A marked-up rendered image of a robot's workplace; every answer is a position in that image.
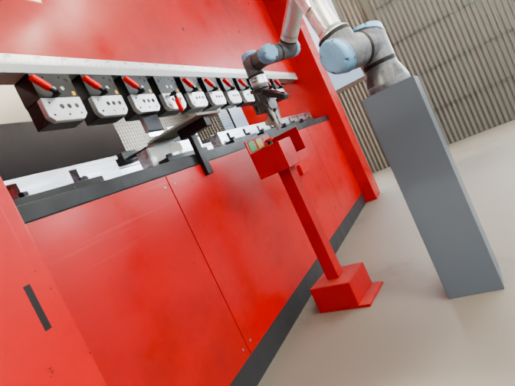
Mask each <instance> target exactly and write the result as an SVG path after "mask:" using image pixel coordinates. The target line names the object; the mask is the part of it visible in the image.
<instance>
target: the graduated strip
mask: <svg viewBox="0 0 515 386"><path fill-rule="evenodd" d="M0 63H8V64H42V65H59V66H76V67H110V68H127V69H144V70H178V71H195V72H212V73H230V74H246V70H242V69H231V68H219V67H196V66H185V65H174V64H151V63H140V62H128V61H105V60H94V59H83V58H71V57H49V56H37V55H26V54H3V53H0ZM264 73H265V75H281V76H296V74H295V73H288V72H276V71H264Z"/></svg>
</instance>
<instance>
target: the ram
mask: <svg viewBox="0 0 515 386"><path fill-rule="evenodd" d="M42 2H43V4H41V3H37V2H30V1H26V0H0V53H3V54H26V55H37V56H49V57H71V58H83V59H94V60H105V61H128V62H140V63H151V64H174V65H185V66H196V67H219V68H231V69H242V70H245V68H244V66H243V62H242V59H241V55H242V54H243V53H246V52H247V51H251V50H256V51H257V50H258V49H259V48H260V47H261V46H263V45H265V44H276V43H279V41H280V38H279V36H278V34H277V31H276V29H275V27H274V25H273V22H272V20H271V18H270V15H269V14H268V12H267V9H266V7H265V5H264V3H263V0H42ZM263 70H264V71H276V72H288V73H295V72H294V69H293V67H292V65H291V63H290V60H289V59H286V60H283V61H279V62H277V63H274V64H269V65H267V66H266V67H265V68H263ZM26 73H36V74H68V76H69V78H70V80H71V81H72V80H73V79H74V78H75V77H77V76H78V75H79V74H102V75H111V77H112V78H113V80H115V79H116V78H117V77H118V76H119V75H135V76H145V77H146V79H147V80H148V79H149V78H150V77H151V76H167V77H173V78H174V79H176V78H177V77H196V79H198V78H200V77H215V79H218V78H219V77H231V78H232V79H234V78H246V79H248V75H247V74H230V73H212V72H195V71H178V70H144V69H127V68H110V67H76V66H59V65H42V64H8V63H0V85H15V84H16V83H17V82H18V81H19V80H20V79H21V78H22V77H23V76H24V75H25V74H26Z"/></svg>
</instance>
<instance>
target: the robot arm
mask: <svg viewBox="0 0 515 386"><path fill-rule="evenodd" d="M303 15H304V16H305V17H306V19H307V20H308V21H309V23H310V25H311V27H312V28H313V30H314V31H315V32H316V34H317V36H318V38H319V39H320V40H319V44H318V45H319V47H320V50H319V55H320V63H321V64H322V66H323V67H324V69H325V70H327V71H328V72H330V73H332V74H345V73H349V72H350V71H351V70H355V69H357V68H359V67H362V69H363V71H364V73H365V75H366V86H367V93H368V95H369V97H370V96H372V95H374V94H376V93H378V92H380V91H382V90H384V89H386V88H388V87H390V86H393V85H395V84H397V83H399V82H401V81H403V80H405V79H407V78H409V77H410V76H411V75H410V73H409V72H408V71H407V70H406V69H405V67H404V66H403V65H402V64H401V63H400V62H399V61H398V59H397V57H396V56H395V52H394V51H393V48H392V46H391V43H390V41H389V38H388V36H387V34H386V30H385V29H384V27H383V26H382V23H381V22H380V21H368V22H366V23H365V24H361V25H359V26H357V27H355V28H354V29H353V30H352V29H351V27H350V26H349V25H348V23H345V22H341V21H340V20H339V18H338V17H337V15H336V13H335V12H334V10H333V9H332V8H331V6H330V4H329V3H328V1H327V0H287V5H286V9H285V13H284V21H283V25H282V30H281V34H280V41H279V43H276V44H265V45H263V46H261V47H260V48H259V49H258V50H257V51H256V50H251V51H247V52H246V53H243V54H242V55H241V59H242V62H243V66H244V68H245V70H246V73H247V75H248V79H249V81H250V83H251V87H252V88H254V89H253V90H252V91H250V93H251V94H253V96H254V99H255V101H254V104H252V105H253V107H254V111H255V113H256V115H261V114H264V113H267V114H266V115H267V120H266V121H265V125H266V126H275V127H276V129H277V130H280V123H281V120H280V118H281V117H280V109H279V107H278V105H277V102H276V100H275V98H277V99H280V100H286V99H289V93H285V92H284V91H282V92H281V91H278V90H272V89H265V88H267V87H269V86H268V83H267V78H266V76H265V73H264V70H263V68H265V67H266V66H267V65H269V64H274V63H277V62H279V61H283V60H286V59H291V58H293V57H296V56H297V55H298V54H299V53H300V43H299V41H298V40H297V39H298V35H299V32H300V26H301V22H302V18H303ZM272 110H274V111H272Z"/></svg>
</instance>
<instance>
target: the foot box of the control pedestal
mask: <svg viewBox="0 0 515 386"><path fill-rule="evenodd" d="M341 268H342V270H343V272H342V274H341V275H340V277H339V278H335V279H331V280H328V279H327V278H326V275H325V273H323V275H322V276H321V277H320V278H319V279H318V281H316V283H315V284H314V285H313V286H312V288H311V289H310V292H311V294H312V296H313V299H314V301H315V303H316V305H317V307H318V310H319V311H320V313H325V312H335V311H340V310H347V309H357V308H362V307H368V306H371V305H372V303H373V301H374V299H375V298H376V296H377V294H378V292H379V290H380V289H381V287H382V284H383V282H382V281H379V282H375V283H372V281H371V279H370V277H369V274H368V273H367V270H366V268H365V266H364V263H363V262H361V263H354V264H350V265H347V266H343V267H341Z"/></svg>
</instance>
